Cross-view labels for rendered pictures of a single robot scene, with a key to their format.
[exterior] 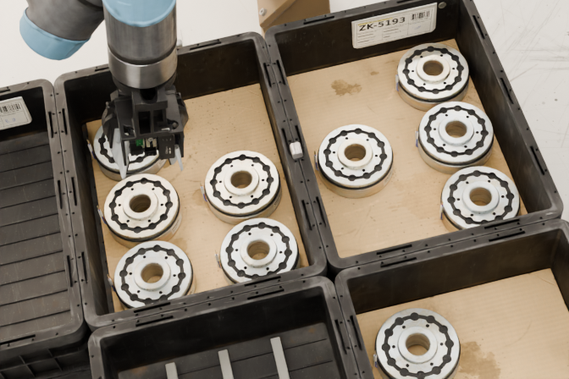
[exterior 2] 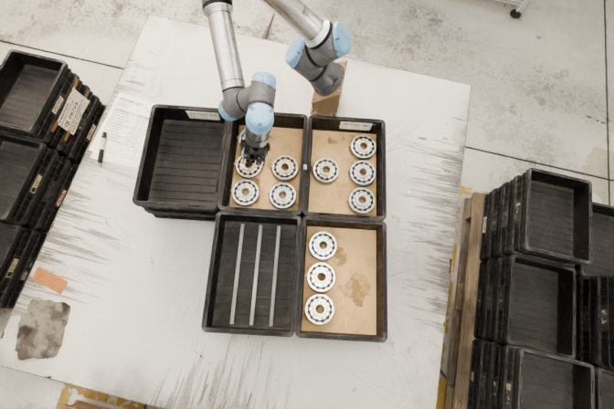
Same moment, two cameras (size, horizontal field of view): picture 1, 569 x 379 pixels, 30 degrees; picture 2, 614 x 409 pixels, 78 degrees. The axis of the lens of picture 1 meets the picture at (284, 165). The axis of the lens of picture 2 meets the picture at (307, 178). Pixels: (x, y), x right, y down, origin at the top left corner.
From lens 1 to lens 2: 0.34 m
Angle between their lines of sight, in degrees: 15
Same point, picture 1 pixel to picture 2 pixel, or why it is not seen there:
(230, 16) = (303, 90)
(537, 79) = (401, 152)
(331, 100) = (325, 144)
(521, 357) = (354, 257)
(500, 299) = (355, 235)
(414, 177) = (344, 183)
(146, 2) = (259, 129)
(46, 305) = (208, 189)
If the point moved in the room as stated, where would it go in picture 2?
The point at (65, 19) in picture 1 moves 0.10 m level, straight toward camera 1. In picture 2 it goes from (234, 111) to (235, 141)
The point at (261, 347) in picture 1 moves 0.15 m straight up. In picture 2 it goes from (273, 226) to (271, 218)
